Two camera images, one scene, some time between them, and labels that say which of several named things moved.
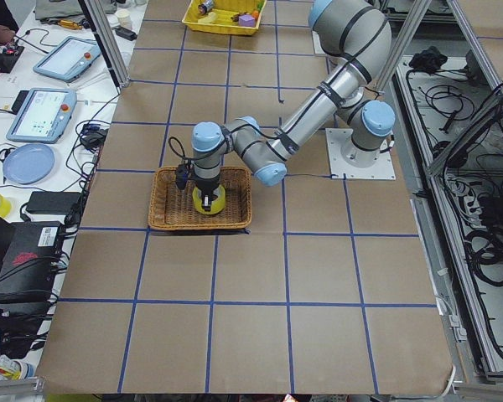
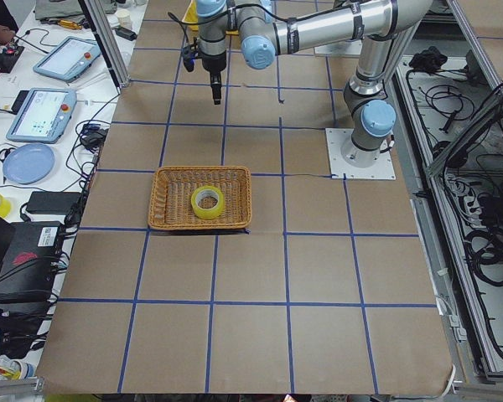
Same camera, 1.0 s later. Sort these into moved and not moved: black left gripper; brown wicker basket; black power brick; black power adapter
Moved: black left gripper
Not moved: black power brick; brown wicker basket; black power adapter
